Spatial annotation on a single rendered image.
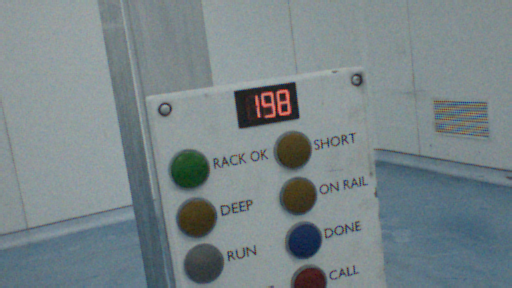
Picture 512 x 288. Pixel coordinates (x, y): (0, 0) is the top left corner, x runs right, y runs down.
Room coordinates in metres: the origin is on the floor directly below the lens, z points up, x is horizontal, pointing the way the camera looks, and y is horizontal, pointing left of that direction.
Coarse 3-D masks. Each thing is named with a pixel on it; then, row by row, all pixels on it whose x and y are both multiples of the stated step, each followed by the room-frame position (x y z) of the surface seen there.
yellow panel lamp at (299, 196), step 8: (288, 184) 0.39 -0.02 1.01; (296, 184) 0.39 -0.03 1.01; (304, 184) 0.39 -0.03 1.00; (288, 192) 0.39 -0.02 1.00; (296, 192) 0.39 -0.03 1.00; (304, 192) 0.39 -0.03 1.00; (312, 192) 0.39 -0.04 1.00; (288, 200) 0.39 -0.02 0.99; (296, 200) 0.39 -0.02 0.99; (304, 200) 0.39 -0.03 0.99; (312, 200) 0.39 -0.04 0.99; (288, 208) 0.39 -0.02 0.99; (296, 208) 0.39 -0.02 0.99; (304, 208) 0.39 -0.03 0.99
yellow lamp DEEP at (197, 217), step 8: (192, 200) 0.37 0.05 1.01; (200, 200) 0.37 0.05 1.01; (184, 208) 0.37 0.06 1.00; (192, 208) 0.37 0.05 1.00; (200, 208) 0.37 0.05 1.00; (208, 208) 0.37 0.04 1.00; (184, 216) 0.37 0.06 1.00; (192, 216) 0.37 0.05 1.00; (200, 216) 0.37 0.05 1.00; (208, 216) 0.37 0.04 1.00; (184, 224) 0.37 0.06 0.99; (192, 224) 0.37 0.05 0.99; (200, 224) 0.37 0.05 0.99; (208, 224) 0.37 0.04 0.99; (192, 232) 0.37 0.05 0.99; (200, 232) 0.37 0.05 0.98
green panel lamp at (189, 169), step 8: (184, 152) 0.37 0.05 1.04; (192, 152) 0.37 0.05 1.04; (176, 160) 0.37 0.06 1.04; (184, 160) 0.37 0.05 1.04; (192, 160) 0.37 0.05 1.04; (200, 160) 0.37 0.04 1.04; (176, 168) 0.37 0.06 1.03; (184, 168) 0.37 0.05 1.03; (192, 168) 0.37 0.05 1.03; (200, 168) 0.37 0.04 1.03; (176, 176) 0.37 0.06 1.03; (184, 176) 0.37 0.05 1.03; (192, 176) 0.37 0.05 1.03; (200, 176) 0.37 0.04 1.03; (184, 184) 0.37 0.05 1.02; (192, 184) 0.37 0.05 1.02; (200, 184) 0.37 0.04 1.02
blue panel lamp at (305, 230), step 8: (304, 224) 0.39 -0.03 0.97; (296, 232) 0.39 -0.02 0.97; (304, 232) 0.39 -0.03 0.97; (312, 232) 0.39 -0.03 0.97; (288, 240) 0.39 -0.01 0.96; (296, 240) 0.39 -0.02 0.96; (304, 240) 0.39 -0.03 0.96; (312, 240) 0.39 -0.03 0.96; (296, 248) 0.39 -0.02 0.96; (304, 248) 0.39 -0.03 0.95; (312, 248) 0.39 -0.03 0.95; (304, 256) 0.39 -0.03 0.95
